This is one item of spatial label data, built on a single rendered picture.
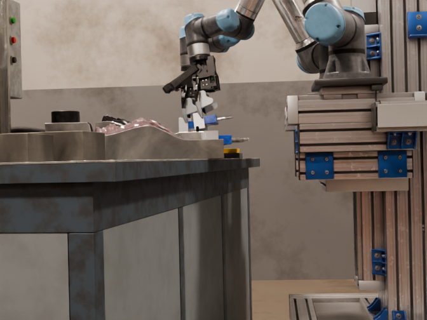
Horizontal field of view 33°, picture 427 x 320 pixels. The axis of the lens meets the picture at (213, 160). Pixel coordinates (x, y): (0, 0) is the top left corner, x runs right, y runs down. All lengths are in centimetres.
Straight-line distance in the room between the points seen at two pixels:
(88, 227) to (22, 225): 13
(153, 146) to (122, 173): 76
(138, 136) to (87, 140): 37
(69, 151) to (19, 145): 19
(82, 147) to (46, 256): 40
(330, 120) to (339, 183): 25
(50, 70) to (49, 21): 33
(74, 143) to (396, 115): 99
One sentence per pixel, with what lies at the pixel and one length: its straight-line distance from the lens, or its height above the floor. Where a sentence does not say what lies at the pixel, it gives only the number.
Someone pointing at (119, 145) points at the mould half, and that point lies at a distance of 205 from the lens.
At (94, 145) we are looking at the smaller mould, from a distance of 175.
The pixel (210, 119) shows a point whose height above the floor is 93.
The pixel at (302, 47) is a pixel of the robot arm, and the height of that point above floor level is 124.
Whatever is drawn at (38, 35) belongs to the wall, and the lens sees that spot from 508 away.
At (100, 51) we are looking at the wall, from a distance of 495.
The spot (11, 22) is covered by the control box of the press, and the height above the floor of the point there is 137.
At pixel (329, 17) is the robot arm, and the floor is 121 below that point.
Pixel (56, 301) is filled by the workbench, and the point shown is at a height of 55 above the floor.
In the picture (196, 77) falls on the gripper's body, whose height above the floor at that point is 107.
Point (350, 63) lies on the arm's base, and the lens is 233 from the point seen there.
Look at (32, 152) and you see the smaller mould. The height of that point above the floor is 82.
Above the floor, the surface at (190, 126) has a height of 93.
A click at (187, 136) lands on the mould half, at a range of 237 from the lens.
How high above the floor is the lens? 80
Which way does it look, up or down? level
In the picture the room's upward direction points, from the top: 1 degrees counter-clockwise
